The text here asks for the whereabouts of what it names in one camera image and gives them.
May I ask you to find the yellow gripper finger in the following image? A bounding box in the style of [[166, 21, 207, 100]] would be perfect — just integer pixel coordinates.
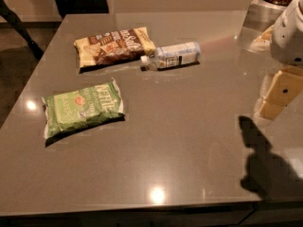
[[255, 65, 303, 120]]

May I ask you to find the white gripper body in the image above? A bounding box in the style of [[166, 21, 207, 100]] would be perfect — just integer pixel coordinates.
[[271, 0, 303, 66]]

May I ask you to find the green jalapeno chip bag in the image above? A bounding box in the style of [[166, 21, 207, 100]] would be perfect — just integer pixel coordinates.
[[43, 79, 125, 139]]

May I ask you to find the brown sea salt chip bag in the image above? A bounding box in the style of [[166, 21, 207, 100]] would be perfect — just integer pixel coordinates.
[[74, 27, 155, 68]]

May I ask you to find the silver dispenser base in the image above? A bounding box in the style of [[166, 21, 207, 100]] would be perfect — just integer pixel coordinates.
[[243, 0, 285, 31]]

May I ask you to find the clear plastic water bottle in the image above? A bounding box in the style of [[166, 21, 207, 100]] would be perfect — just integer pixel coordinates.
[[140, 42, 201, 71]]

